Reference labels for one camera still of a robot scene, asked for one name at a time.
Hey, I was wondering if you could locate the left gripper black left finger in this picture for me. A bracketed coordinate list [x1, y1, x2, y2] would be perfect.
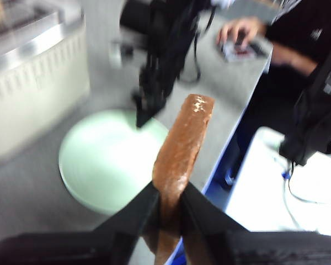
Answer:
[0, 183, 161, 265]

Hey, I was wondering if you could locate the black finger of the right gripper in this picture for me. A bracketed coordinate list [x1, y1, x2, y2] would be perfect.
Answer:
[131, 93, 163, 129]

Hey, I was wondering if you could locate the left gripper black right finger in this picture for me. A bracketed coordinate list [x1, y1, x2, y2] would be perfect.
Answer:
[181, 183, 331, 265]

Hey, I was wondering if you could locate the large toast bread slice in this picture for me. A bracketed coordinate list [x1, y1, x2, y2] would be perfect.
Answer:
[145, 93, 216, 265]

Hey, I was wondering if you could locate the pale green round plate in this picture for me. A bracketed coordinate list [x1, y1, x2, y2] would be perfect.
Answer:
[58, 109, 170, 216]

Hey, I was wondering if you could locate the cream two-slot toaster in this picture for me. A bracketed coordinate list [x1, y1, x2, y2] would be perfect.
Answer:
[0, 0, 90, 164]

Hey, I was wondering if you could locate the person's hand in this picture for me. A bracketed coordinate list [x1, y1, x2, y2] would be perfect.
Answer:
[216, 16, 266, 47]

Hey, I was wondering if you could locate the white side table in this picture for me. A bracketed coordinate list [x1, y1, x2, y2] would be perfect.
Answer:
[225, 126, 331, 233]

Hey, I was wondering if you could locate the white and black handheld device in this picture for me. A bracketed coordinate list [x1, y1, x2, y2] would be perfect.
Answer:
[220, 30, 267, 62]

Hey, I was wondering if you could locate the person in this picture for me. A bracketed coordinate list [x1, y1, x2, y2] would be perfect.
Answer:
[216, 0, 331, 180]

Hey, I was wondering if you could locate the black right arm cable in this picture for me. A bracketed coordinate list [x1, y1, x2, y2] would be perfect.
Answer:
[179, 8, 218, 83]

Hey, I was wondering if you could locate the thin white cable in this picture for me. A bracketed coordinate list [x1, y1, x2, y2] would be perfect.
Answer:
[273, 154, 331, 230]

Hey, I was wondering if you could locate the black equipment frame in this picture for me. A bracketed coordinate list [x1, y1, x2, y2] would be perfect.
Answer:
[277, 35, 331, 167]

